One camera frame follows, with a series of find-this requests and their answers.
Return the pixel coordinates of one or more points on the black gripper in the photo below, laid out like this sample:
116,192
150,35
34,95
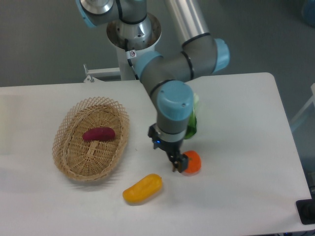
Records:
172,148

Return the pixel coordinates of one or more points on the black device at table edge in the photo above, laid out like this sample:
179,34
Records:
306,211

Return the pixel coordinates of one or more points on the yellow mango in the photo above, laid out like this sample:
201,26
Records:
143,189

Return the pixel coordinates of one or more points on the orange tangerine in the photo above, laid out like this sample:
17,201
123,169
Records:
194,164

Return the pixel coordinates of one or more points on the woven wicker basket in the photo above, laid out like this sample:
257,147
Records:
81,160

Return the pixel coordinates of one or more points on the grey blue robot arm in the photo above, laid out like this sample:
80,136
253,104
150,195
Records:
165,80

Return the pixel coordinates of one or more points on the purple sweet potato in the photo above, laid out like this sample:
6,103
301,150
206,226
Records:
99,134

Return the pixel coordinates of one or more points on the green bok choy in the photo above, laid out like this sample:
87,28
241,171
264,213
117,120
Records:
192,124

